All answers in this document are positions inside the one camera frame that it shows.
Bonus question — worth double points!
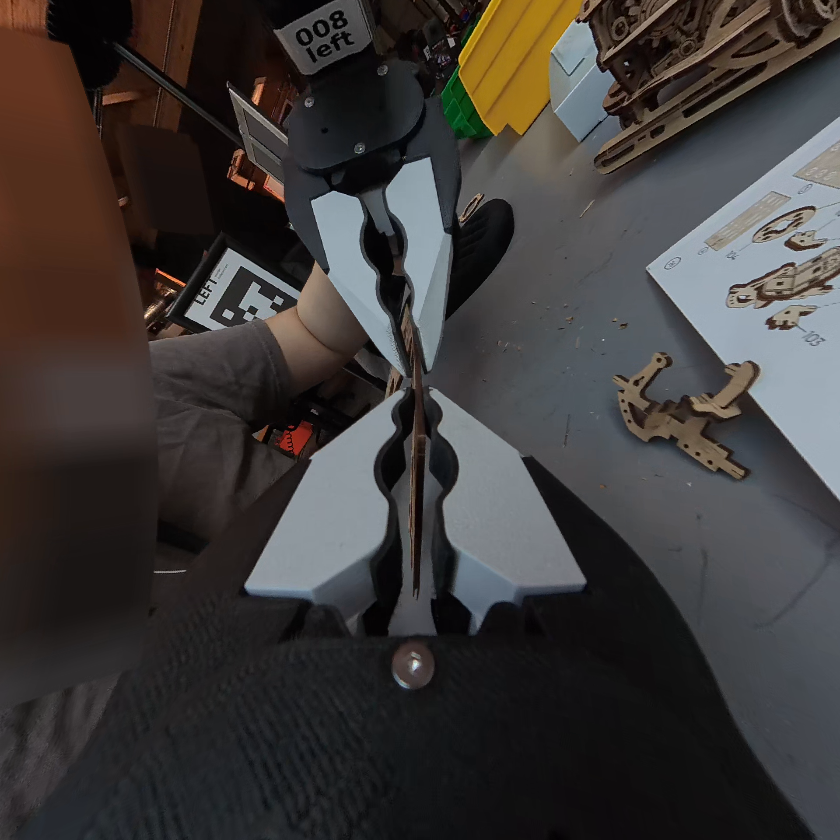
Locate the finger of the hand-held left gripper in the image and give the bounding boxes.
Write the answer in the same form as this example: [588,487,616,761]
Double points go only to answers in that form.
[384,156,455,373]
[308,189,414,376]

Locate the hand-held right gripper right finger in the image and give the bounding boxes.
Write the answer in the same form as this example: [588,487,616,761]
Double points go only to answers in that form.
[427,386,588,636]

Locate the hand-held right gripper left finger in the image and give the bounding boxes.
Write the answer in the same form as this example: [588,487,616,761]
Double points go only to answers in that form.
[243,387,408,636]

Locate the laser-cut plywood parts sheet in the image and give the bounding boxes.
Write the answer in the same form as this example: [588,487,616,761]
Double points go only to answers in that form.
[384,302,432,602]

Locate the person's left forearm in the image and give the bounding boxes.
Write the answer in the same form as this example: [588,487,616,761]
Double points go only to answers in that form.
[262,262,389,403]

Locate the small wooden model subassembly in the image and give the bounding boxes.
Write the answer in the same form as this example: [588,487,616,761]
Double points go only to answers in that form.
[612,352,762,481]

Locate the assembled wooden submarine model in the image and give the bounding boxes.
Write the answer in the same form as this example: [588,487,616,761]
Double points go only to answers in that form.
[581,0,840,176]

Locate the black padded wrist rest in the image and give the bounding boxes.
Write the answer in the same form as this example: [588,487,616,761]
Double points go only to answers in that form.
[445,197,517,320]

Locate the grey partition panel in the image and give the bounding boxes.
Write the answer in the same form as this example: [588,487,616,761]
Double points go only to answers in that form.
[226,80,291,189]

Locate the framed marker sign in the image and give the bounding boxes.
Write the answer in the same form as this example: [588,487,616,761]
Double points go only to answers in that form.
[166,231,311,337]

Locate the green plastic bin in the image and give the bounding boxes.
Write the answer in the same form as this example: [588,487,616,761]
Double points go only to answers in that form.
[440,64,494,140]

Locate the nested yellow plastic bins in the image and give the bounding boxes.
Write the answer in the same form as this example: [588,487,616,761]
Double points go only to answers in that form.
[457,0,586,137]

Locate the white cardboard box tray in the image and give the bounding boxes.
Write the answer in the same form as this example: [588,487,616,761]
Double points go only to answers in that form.
[549,20,622,143]

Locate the white instruction booklet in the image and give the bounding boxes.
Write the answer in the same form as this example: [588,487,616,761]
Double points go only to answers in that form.
[646,118,840,501]

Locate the black tripod pole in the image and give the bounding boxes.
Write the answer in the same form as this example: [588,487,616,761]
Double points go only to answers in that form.
[45,0,245,151]

